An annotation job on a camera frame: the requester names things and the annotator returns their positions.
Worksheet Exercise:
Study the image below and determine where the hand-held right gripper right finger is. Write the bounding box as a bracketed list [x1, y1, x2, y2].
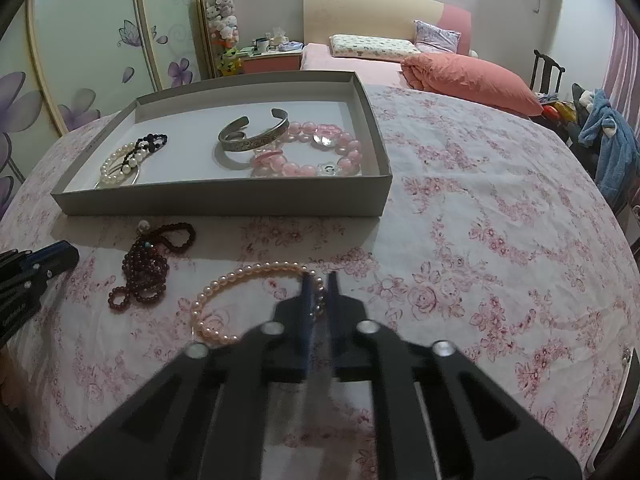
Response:
[325, 271, 586, 480]

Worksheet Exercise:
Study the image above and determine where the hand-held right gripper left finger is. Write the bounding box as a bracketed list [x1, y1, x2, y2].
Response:
[55, 274, 326, 480]

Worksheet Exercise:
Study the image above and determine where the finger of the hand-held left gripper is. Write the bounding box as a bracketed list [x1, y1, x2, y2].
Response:
[27, 246, 80, 283]
[22, 241, 68, 263]

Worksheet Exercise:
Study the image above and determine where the pale pink pearl bracelet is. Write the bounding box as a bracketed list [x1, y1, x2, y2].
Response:
[191, 261, 328, 347]

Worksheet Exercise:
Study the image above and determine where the white pearl bracelet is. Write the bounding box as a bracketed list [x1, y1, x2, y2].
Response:
[99, 142, 151, 187]

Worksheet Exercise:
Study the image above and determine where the thin silver bangle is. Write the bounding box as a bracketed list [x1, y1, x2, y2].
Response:
[95, 160, 143, 190]

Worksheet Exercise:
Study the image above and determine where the large pink bead bracelet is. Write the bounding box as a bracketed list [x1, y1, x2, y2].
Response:
[250, 120, 363, 179]

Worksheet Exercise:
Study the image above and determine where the grey cardboard tray box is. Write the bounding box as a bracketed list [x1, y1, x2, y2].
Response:
[50, 71, 393, 218]

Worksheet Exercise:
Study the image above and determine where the black bead bracelet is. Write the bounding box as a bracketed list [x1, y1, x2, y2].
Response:
[131, 132, 169, 157]

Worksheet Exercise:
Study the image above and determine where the wide silver cuff bracelet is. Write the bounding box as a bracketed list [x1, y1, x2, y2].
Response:
[217, 108, 292, 166]

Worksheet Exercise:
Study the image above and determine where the pink floral tablecloth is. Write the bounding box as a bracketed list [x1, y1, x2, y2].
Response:
[0, 85, 636, 480]

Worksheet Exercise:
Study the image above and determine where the flower print sliding wardrobe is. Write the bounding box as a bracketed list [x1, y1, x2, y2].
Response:
[0, 0, 221, 221]

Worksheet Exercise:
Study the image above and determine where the pink bed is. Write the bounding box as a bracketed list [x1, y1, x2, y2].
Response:
[299, 42, 421, 92]

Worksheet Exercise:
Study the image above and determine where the pink nightstand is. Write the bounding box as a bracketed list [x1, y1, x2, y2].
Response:
[239, 42, 305, 78]

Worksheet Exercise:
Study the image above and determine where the white patterned pillow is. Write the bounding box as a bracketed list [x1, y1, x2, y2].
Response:
[328, 34, 420, 60]

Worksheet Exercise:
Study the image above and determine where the folded pink quilt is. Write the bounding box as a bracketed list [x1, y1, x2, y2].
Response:
[401, 52, 545, 117]

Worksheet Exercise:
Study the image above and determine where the purple patterned pillow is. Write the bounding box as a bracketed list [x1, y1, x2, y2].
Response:
[413, 20, 462, 55]

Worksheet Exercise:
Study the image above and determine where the beige and pink headboard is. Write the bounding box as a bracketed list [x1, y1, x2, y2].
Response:
[303, 0, 472, 56]

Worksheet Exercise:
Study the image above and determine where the tube of plush toys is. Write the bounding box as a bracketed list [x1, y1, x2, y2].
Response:
[204, 0, 243, 78]

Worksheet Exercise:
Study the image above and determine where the dark wooden chair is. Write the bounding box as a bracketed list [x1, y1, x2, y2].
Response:
[531, 49, 571, 131]

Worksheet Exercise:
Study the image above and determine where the blue fleece robe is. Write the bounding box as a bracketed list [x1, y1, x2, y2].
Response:
[577, 89, 640, 206]

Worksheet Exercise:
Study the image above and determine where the pink curtain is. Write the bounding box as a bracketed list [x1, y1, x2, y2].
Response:
[600, 5, 640, 126]

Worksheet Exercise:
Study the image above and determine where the dark red bead necklace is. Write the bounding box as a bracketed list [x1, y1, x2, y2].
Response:
[107, 220, 197, 313]

